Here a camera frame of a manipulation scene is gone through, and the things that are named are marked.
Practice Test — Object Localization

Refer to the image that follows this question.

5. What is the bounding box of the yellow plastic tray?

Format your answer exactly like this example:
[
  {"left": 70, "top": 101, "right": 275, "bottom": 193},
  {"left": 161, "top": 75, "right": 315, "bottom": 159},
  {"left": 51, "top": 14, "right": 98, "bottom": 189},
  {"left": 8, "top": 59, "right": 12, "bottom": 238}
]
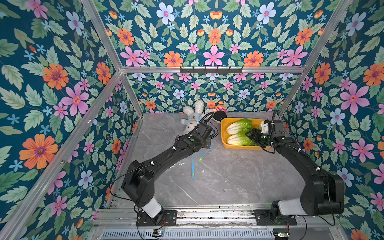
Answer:
[{"left": 221, "top": 118, "right": 271, "bottom": 150}]

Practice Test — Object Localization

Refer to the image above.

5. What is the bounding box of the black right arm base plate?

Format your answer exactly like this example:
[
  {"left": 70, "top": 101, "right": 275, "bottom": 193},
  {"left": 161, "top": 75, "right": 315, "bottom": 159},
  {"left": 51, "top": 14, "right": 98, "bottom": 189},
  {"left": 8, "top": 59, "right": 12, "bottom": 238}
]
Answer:
[{"left": 253, "top": 201, "right": 297, "bottom": 227}]

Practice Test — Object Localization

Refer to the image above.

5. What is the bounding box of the white plush bunny blue shirt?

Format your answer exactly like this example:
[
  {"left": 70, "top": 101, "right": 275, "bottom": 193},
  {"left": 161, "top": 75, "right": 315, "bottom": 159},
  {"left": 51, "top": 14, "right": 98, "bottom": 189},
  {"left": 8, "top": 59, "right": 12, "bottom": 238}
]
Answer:
[{"left": 181, "top": 100, "right": 204, "bottom": 134}]

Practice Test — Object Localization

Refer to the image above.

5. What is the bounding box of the black hook rail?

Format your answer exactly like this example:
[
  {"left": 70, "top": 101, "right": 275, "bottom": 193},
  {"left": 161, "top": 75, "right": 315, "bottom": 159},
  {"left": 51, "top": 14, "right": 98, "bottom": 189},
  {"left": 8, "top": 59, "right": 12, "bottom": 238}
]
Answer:
[{"left": 179, "top": 67, "right": 243, "bottom": 75}]

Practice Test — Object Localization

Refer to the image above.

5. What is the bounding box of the black striped plush toy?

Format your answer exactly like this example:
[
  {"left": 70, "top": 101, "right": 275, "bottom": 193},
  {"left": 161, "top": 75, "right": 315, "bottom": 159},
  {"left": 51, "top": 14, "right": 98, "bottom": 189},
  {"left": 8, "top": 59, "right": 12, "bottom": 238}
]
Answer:
[{"left": 205, "top": 105, "right": 228, "bottom": 124}]

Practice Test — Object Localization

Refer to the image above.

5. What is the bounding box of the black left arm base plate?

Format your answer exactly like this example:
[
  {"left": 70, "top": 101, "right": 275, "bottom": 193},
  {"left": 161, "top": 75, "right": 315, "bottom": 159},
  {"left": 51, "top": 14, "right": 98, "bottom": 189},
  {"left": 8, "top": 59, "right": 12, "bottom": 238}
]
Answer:
[{"left": 137, "top": 210, "right": 178, "bottom": 227}]

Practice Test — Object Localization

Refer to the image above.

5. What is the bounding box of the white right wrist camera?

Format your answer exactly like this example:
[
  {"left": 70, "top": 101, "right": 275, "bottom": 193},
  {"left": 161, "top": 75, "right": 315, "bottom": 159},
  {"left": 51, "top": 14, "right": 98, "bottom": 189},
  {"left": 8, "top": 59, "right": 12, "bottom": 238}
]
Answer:
[{"left": 260, "top": 120, "right": 270, "bottom": 134}]

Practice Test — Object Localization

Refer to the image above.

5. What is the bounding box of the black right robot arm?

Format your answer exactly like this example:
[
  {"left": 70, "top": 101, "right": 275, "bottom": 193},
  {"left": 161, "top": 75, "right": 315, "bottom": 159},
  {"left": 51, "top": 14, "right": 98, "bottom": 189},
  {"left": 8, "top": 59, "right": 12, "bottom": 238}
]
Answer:
[{"left": 246, "top": 121, "right": 345, "bottom": 218}]

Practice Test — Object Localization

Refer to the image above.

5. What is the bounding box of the clear zipper bag blue seal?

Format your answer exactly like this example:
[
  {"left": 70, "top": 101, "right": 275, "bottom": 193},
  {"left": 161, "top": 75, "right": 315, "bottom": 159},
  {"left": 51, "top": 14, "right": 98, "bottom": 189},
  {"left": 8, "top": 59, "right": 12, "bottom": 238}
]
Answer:
[{"left": 167, "top": 136, "right": 215, "bottom": 179}]

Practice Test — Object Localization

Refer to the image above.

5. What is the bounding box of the aluminium mounting rail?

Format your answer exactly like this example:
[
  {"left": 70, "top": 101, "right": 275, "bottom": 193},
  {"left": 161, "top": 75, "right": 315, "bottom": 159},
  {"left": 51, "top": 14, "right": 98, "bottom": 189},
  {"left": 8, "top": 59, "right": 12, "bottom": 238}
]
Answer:
[{"left": 90, "top": 204, "right": 344, "bottom": 238}]

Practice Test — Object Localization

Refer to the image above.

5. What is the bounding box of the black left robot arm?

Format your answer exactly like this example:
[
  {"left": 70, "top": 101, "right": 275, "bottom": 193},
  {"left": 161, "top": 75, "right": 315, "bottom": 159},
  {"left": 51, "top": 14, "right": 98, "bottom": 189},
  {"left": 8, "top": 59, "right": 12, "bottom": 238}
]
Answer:
[{"left": 121, "top": 120, "right": 218, "bottom": 223}]

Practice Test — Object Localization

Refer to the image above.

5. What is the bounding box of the green chinese cabbage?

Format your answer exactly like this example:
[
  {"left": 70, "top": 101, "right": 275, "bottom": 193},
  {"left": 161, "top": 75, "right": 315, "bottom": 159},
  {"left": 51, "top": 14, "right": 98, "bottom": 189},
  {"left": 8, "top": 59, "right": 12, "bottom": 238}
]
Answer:
[
  {"left": 226, "top": 119, "right": 253, "bottom": 135},
  {"left": 227, "top": 132, "right": 255, "bottom": 146}
]

